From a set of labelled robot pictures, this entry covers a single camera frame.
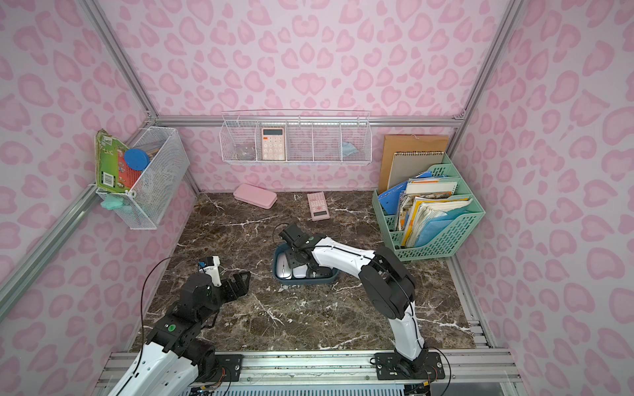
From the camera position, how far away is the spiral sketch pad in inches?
38.2

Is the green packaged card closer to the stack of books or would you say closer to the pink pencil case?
the pink pencil case

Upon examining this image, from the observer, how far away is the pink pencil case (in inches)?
45.8

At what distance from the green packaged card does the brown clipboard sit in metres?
0.85

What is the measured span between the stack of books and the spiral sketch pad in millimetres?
30

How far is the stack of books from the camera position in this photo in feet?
2.68

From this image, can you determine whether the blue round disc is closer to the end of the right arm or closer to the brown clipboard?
the end of the right arm

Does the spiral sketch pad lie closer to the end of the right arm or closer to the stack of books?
the stack of books

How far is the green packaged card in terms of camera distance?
67 centimetres

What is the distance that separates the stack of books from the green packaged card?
0.87 meters
